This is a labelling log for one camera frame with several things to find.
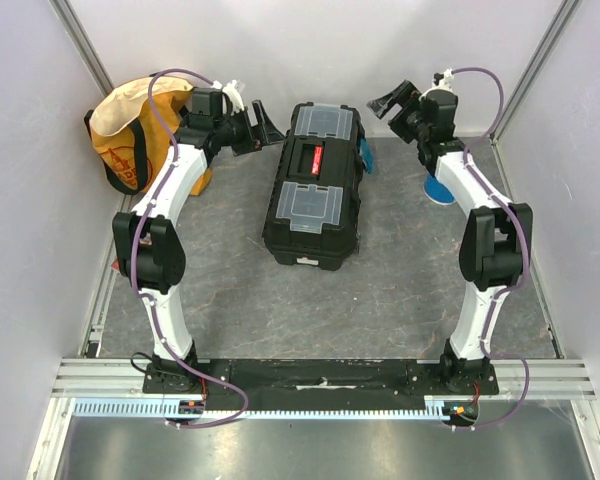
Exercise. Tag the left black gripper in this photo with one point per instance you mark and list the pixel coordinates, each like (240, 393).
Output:
(257, 138)

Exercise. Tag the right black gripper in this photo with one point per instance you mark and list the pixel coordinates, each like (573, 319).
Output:
(403, 108)

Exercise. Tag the black plastic tool box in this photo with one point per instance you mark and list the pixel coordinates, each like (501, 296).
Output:
(312, 216)

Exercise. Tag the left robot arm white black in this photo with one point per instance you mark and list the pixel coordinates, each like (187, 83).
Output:
(148, 249)

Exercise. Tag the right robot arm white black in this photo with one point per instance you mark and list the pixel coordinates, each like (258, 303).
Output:
(495, 247)

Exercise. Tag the blue wrapped paper roll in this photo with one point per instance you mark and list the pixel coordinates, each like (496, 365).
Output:
(437, 192)

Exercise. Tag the yellow canvas tote bag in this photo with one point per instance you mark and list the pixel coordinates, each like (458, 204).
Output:
(130, 129)

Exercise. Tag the red small box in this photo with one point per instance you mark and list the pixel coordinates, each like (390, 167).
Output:
(142, 242)

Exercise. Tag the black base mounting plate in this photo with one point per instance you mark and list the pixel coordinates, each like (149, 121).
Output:
(331, 383)

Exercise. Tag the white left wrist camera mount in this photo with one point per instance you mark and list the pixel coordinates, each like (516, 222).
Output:
(233, 90)

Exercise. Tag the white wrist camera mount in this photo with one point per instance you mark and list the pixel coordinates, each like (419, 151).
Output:
(443, 80)
(233, 90)

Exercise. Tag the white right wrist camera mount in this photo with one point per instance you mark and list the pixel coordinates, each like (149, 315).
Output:
(443, 80)

